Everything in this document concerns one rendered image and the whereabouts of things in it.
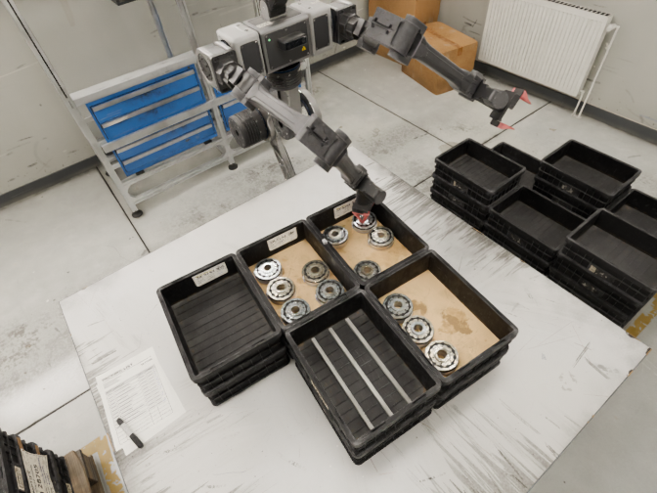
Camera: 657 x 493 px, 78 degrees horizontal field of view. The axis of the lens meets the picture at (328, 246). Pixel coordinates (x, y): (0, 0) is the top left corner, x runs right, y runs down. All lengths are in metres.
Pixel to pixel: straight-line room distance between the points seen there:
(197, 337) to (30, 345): 1.66
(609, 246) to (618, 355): 0.76
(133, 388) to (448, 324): 1.11
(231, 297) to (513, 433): 1.03
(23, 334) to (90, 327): 1.24
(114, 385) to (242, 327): 0.51
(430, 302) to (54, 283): 2.52
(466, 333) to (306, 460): 0.64
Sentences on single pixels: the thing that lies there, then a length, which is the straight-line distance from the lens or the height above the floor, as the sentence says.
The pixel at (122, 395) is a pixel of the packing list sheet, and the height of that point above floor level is 0.70.
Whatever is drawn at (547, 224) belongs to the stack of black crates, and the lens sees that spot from 2.49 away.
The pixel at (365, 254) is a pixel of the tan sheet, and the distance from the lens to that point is 1.57.
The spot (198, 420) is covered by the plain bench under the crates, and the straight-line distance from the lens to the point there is 1.51.
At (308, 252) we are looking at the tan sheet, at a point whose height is 0.83.
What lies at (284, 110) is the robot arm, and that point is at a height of 1.47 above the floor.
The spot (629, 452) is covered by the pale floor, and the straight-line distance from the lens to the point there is 2.41.
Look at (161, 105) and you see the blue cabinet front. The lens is 3.06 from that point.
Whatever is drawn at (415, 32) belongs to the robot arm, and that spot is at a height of 1.59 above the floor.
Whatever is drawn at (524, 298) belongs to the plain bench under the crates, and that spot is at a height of 0.70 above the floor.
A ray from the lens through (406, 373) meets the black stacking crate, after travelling 1.33.
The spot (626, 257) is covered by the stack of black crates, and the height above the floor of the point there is 0.49.
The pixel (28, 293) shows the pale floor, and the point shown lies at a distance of 3.30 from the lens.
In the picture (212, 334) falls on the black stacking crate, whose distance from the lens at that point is 1.48.
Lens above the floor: 2.04
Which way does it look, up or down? 49 degrees down
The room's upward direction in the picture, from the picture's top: 7 degrees counter-clockwise
